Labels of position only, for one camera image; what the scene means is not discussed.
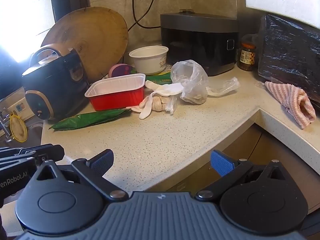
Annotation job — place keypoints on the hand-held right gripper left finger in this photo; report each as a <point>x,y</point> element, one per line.
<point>103,158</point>

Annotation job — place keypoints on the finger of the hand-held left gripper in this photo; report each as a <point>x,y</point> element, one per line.
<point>12,153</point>
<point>50,152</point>

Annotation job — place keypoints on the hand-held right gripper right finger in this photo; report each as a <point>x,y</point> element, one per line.
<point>221,163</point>

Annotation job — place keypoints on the yellow-rimmed silver scrubber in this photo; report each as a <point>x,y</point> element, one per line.
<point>18,128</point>

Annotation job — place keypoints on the green snack wrapper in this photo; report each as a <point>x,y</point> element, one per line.
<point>160,78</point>
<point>82,120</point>

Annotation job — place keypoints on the red food tray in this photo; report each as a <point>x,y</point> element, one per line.
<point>112,100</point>

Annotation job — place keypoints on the stainless steel sink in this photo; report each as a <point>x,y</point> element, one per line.
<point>35,132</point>

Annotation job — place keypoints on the metal faucet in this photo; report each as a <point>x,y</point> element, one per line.
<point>3,125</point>

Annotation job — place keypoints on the wooden base cabinet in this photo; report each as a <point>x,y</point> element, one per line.
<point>250,145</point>

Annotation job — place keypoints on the dark rice cooker gold trim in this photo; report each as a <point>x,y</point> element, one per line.
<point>55,80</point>

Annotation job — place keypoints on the flat clear plastic bag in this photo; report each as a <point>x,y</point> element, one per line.
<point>222,86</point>

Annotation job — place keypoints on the garlic in plastic wrap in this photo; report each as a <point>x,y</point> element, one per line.
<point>160,103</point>

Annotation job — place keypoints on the crumpled clear plastic bag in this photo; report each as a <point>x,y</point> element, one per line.
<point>192,80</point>

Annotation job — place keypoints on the pink striped towel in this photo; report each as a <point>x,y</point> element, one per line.
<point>292,97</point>

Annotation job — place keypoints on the white plastic bowl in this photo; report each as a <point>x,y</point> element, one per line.
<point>147,62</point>

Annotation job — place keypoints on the glass sauce jar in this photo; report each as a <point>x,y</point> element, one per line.
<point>246,56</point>

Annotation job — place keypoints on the grey square rice cooker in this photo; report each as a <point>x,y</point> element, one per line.
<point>200,42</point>

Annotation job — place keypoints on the round wooden cutting board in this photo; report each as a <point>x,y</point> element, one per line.
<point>95,35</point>

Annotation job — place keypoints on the black plastic bag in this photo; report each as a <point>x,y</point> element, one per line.
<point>290,52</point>

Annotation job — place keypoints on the dark window frame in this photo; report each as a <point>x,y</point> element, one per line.
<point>67,0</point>

